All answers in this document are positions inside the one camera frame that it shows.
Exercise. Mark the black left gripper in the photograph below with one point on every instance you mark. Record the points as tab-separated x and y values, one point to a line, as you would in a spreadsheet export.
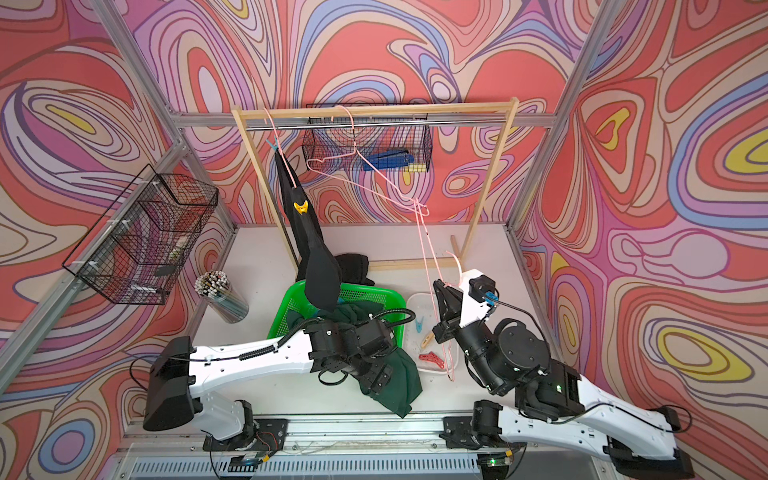
374	381

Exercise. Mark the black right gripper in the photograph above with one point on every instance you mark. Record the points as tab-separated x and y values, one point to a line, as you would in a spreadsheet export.
449	312

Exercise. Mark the wooden clothespin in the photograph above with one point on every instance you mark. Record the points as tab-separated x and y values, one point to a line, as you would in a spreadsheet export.
427	340

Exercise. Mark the dark green t-shirt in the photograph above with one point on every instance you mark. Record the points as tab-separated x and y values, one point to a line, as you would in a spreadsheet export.
358	330

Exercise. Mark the red clothespin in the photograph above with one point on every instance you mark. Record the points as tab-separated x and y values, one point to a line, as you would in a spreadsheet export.
434	358
427	357

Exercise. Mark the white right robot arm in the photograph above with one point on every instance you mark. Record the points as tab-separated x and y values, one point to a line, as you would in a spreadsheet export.
537	399

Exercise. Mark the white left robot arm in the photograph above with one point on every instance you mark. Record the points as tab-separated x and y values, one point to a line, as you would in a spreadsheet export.
184	381

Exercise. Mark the green perforated plastic basket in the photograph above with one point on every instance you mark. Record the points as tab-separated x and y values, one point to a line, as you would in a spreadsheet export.
295	303

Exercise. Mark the white plastic tray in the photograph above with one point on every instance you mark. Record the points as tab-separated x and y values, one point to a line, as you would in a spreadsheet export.
421	304

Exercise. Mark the black t-shirt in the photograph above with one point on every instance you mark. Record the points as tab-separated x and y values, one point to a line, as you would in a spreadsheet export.
322	271

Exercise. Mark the blue stapler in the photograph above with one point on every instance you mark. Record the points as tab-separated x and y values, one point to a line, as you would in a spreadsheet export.
392	159

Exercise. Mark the yellow clothespin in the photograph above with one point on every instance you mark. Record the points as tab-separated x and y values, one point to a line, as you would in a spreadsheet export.
302	208

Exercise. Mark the pine cone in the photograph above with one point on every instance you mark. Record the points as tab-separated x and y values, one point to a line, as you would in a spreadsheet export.
218	291

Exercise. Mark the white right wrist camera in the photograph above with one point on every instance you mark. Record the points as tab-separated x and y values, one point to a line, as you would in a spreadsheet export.
475	287

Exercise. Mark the metal rail base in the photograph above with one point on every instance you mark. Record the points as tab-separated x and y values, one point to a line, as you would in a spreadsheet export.
342	446

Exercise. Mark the black wire basket back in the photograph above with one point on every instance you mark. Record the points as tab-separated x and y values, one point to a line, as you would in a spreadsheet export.
342	144

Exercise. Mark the black wire basket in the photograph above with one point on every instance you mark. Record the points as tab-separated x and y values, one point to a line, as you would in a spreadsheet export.
138	247
342	144

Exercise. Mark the wooden clothes rack frame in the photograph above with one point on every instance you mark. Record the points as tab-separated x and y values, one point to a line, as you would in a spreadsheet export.
459	252

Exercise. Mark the black wire basket left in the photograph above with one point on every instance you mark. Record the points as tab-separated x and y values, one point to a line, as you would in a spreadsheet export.
138	247

